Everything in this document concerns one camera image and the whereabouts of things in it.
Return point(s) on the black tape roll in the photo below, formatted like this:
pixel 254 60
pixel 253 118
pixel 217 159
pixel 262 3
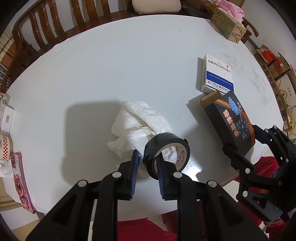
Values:
pixel 173 149

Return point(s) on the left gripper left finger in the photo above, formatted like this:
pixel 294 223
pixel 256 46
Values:
pixel 90 206

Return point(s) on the stacked cardboard boxes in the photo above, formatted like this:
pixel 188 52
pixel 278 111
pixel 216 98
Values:
pixel 281 76

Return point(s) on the pink hair clip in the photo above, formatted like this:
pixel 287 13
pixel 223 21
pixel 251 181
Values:
pixel 20 182

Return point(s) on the red checkered tape roll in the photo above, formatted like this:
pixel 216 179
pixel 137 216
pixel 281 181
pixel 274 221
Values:
pixel 6 147

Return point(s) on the wooden armchair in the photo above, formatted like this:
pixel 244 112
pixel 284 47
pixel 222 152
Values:
pixel 205 10

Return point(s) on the long wooden bench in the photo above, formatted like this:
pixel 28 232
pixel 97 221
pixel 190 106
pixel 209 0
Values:
pixel 39 29

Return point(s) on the person's red trousers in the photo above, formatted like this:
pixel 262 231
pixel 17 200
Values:
pixel 144 229

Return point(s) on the brown kraft paper carton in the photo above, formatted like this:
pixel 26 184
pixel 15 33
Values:
pixel 229 26

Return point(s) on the pink plastic bag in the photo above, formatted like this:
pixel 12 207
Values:
pixel 231 8

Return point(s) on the white blue medicine box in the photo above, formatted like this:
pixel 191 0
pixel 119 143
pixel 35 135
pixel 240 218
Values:
pixel 213 75

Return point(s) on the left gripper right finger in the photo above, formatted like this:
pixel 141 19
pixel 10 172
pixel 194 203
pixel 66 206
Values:
pixel 223 218

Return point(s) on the white tissue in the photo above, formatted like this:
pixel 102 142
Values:
pixel 136 124

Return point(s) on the beige seat cushion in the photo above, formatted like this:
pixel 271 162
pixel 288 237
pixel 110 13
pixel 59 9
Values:
pixel 144 7

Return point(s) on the black orange cardboard box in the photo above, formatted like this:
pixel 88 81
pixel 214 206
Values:
pixel 229 120

